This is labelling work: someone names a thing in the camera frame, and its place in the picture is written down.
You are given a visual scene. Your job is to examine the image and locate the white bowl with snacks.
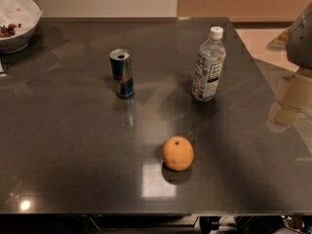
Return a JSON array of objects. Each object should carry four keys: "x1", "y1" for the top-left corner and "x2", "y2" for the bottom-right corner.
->
[{"x1": 0, "y1": 0, "x2": 42, "y2": 54}]

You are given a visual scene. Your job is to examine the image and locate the orange fruit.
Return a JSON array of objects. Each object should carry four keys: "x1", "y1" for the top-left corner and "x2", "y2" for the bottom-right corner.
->
[{"x1": 162, "y1": 136, "x2": 194, "y2": 172}]

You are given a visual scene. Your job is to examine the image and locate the clear plastic water bottle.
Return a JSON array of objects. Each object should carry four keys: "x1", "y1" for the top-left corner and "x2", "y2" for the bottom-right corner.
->
[{"x1": 192, "y1": 26, "x2": 226, "y2": 101}]

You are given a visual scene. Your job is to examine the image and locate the blue silver energy drink can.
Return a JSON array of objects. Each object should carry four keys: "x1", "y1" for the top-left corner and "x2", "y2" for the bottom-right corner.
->
[{"x1": 109, "y1": 49, "x2": 134, "y2": 98}]

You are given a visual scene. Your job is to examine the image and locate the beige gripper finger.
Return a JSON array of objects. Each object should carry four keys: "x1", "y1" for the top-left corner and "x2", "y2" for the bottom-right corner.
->
[
  {"x1": 276, "y1": 67, "x2": 312, "y2": 112},
  {"x1": 266, "y1": 102, "x2": 301, "y2": 133}
]

